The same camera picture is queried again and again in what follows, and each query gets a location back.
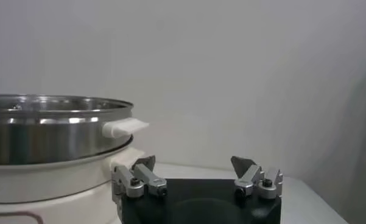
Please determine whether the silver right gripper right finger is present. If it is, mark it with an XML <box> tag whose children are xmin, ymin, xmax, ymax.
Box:
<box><xmin>230</xmin><ymin>155</ymin><xmax>283</xmax><ymax>200</ymax></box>

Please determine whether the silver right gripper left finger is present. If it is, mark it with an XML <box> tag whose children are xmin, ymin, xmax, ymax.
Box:
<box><xmin>111</xmin><ymin>155</ymin><xmax>168</xmax><ymax>204</ymax></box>

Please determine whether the stainless steel steamer basket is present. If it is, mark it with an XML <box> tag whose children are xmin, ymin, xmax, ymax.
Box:
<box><xmin>0</xmin><ymin>94</ymin><xmax>150</xmax><ymax>166</ymax></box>

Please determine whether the white electric cooker base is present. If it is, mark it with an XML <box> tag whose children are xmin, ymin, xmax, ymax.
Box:
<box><xmin>0</xmin><ymin>145</ymin><xmax>147</xmax><ymax>224</ymax></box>

